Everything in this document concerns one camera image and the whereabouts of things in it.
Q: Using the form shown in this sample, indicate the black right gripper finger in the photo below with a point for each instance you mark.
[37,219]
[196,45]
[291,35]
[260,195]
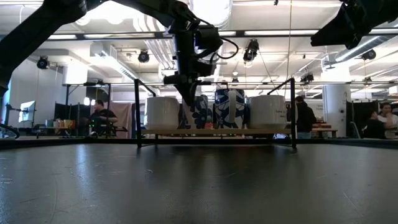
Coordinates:
[339,32]

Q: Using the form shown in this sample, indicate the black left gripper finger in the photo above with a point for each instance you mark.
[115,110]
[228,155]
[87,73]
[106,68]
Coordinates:
[184,91]
[191,91]

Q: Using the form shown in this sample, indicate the white mug navy flower print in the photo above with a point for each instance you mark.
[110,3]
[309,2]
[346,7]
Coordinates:
[200,113]

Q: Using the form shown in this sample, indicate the white mug green inside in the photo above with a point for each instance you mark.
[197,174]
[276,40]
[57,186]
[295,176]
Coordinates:
[161,113]

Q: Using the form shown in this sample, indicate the blue white patterned mug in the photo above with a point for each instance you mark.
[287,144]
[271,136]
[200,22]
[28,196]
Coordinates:
[222,109]

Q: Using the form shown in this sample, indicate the white mug pink inside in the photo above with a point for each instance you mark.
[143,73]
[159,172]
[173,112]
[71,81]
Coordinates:
[267,112]

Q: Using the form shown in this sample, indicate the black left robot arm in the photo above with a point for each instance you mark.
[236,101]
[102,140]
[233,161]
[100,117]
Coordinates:
[31,34]

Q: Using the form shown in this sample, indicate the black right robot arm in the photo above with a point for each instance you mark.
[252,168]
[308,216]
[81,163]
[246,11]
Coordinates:
[392,11]

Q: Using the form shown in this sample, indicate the black ceiling spotlight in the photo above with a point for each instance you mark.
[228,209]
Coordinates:
[42,62]
[143,56]
[369,54]
[307,77]

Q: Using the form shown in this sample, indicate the black overhead bar light strips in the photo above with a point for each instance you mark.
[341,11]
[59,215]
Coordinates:
[273,32]

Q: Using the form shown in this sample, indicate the white round pillar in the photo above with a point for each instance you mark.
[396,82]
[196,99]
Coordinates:
[337,109]

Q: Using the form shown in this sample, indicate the black partition panel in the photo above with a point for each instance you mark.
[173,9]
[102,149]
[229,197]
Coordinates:
[357,115]

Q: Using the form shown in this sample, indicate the person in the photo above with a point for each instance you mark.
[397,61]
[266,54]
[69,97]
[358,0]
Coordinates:
[102,118]
[306,118]
[388,118]
[374,127]

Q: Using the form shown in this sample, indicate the black table mat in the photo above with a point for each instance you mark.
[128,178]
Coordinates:
[199,186]

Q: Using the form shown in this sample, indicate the background wooden table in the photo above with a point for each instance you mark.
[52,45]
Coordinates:
[326,128]

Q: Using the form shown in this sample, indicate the black screen panel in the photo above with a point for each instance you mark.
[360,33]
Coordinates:
[71,113]

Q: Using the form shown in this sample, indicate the background computer monitor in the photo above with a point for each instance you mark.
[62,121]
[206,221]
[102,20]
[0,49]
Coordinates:
[27,111]

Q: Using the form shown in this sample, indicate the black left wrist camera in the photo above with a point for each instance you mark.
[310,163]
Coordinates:
[208,39]

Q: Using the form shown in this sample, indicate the black metal table frame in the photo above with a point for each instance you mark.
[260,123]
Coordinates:
[342,140]

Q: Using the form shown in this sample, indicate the black background rig frame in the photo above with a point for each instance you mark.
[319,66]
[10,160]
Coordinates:
[67,90]

